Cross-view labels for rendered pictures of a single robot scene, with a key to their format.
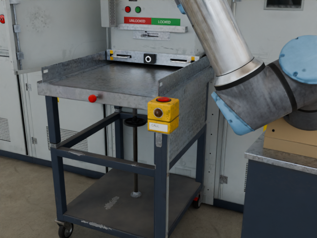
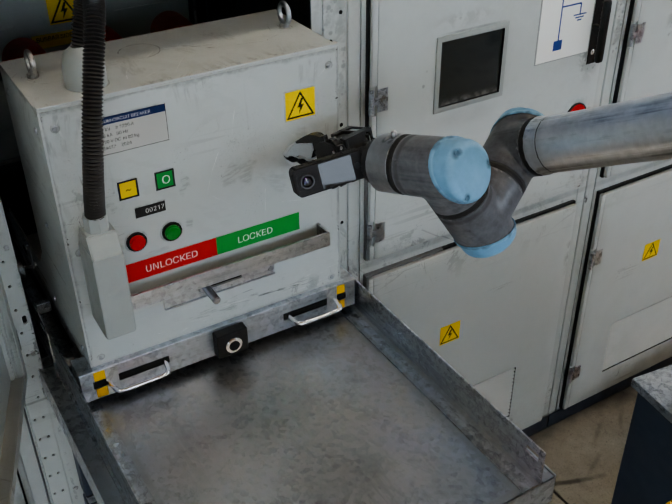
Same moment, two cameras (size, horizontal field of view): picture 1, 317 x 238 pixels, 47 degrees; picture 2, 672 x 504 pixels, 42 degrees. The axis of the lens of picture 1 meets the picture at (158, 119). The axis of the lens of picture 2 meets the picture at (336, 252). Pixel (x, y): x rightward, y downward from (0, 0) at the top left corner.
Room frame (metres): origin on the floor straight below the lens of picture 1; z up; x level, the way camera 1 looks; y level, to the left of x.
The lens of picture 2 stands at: (1.05, 0.94, 1.89)
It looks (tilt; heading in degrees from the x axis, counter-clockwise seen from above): 33 degrees down; 306
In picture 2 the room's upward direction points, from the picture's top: 1 degrees counter-clockwise
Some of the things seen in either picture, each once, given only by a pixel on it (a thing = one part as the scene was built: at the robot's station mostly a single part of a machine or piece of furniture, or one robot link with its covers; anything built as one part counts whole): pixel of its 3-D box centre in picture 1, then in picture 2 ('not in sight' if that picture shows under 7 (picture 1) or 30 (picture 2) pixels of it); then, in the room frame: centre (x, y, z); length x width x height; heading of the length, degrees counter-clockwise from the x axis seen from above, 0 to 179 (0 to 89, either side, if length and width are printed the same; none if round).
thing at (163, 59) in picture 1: (152, 57); (222, 330); (1.95, 0.04, 0.90); 0.54 x 0.05 x 0.06; 66
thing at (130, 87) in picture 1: (134, 79); (279, 430); (1.76, 0.12, 0.82); 0.68 x 0.62 x 0.06; 156
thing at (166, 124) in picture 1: (163, 114); not in sight; (1.12, -0.02, 0.85); 0.08 x 0.08 x 0.10; 66
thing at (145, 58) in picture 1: (149, 58); (231, 341); (1.91, 0.05, 0.90); 0.06 x 0.03 x 0.05; 66
